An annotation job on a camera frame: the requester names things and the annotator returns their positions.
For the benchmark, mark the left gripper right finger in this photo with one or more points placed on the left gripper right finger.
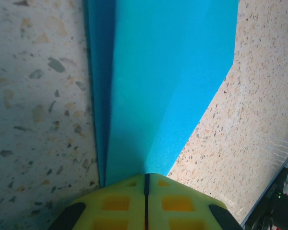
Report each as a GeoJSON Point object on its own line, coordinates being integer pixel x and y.
{"type": "Point", "coordinates": [180, 208]}

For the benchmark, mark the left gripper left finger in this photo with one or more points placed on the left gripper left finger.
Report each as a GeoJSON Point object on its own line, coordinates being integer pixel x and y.
{"type": "Point", "coordinates": [115, 208]}

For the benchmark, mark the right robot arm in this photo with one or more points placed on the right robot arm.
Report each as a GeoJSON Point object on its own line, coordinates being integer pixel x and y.
{"type": "Point", "coordinates": [268, 206]}

